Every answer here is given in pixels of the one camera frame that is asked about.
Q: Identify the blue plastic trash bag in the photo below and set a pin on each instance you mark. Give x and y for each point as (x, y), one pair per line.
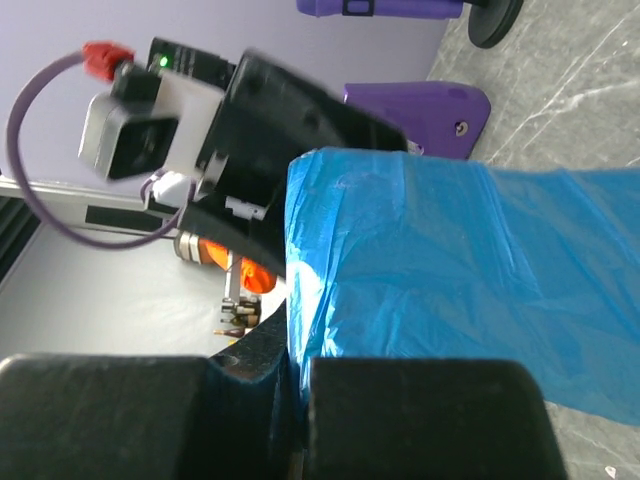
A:
(390, 254)

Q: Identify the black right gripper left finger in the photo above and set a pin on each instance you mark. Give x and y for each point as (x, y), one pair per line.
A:
(227, 416)

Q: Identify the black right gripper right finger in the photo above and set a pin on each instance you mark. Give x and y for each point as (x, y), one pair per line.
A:
(428, 419)

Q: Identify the purple wedge holder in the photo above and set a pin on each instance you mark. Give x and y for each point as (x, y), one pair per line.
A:
(441, 119)

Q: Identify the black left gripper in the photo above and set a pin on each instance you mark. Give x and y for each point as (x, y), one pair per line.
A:
(269, 116)

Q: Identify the aluminium rail frame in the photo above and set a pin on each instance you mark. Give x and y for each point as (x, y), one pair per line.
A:
(93, 210)

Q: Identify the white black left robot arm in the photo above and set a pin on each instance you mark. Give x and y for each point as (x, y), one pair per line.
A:
(240, 126)

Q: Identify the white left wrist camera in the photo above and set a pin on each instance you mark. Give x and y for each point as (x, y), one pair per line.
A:
(149, 120)

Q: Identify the purple microphone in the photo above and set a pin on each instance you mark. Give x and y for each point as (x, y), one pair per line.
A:
(418, 9)

